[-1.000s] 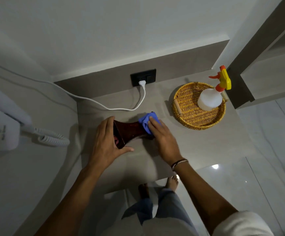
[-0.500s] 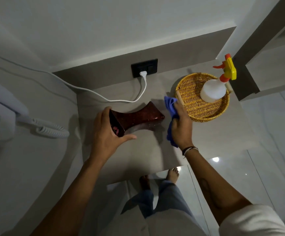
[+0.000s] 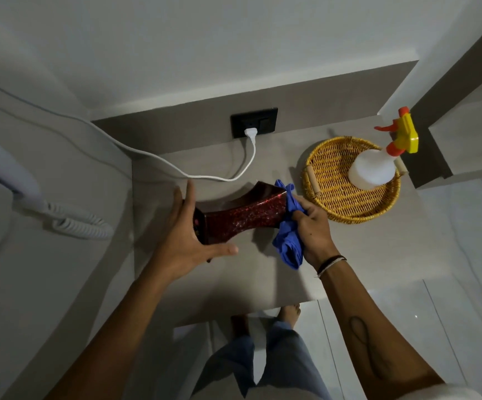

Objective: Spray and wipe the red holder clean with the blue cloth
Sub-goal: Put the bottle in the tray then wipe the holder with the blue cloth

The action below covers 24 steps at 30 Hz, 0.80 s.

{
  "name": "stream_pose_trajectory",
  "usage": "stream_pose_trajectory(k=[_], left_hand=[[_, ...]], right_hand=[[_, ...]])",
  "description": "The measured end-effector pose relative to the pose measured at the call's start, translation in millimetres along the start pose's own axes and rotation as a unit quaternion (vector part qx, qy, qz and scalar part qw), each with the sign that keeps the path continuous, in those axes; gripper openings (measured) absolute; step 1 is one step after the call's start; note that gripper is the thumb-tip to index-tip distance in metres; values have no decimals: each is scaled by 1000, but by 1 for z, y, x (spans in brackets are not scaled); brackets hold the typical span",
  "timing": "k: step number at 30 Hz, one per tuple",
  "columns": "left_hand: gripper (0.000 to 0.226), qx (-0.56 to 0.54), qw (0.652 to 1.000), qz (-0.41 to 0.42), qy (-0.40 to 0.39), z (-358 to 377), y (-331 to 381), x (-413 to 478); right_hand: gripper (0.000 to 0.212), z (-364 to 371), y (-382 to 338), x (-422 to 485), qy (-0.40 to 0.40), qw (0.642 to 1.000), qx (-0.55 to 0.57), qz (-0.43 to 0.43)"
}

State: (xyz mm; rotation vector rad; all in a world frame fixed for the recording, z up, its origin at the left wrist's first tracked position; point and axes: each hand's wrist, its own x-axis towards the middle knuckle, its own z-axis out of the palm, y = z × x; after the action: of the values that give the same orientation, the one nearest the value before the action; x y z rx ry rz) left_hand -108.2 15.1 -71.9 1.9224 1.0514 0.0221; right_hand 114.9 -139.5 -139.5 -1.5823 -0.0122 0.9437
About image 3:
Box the person's right hand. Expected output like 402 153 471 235
291 196 342 271

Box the person's left hand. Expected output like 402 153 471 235
151 180 239 284

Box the blue cleaning cloth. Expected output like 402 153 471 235
272 179 308 271

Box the dark red glossy vase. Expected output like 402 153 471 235
193 181 288 246

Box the person's left forearm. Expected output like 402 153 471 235
45 262 180 400

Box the person's right forearm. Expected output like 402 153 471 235
318 257 446 400

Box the round yellow wicker tray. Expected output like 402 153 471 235
300 136 409 225

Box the person's left foot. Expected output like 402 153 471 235
230 314 251 339

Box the person's foot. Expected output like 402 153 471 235
277 303 302 329
230 314 251 339

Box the person's right foot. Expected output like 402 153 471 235
277 303 302 329

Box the white spray bottle yellow nozzle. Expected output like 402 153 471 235
348 106 419 191

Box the person's left jeans leg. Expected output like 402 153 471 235
190 334 255 400

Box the person's jeans leg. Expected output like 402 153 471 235
257 321 333 400
190 334 255 400

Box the person's right jeans leg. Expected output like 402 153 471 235
257 321 333 400

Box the white shirt sleeve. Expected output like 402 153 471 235
397 384 482 400

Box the black wrist bracelet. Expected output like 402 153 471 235
316 255 347 274

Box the white wrist bracelet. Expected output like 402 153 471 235
318 259 347 279

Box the white power cable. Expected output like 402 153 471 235
0 72 257 182

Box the white coiled cord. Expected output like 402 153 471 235
14 195 115 241

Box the black wall power outlet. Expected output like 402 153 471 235
230 107 278 139

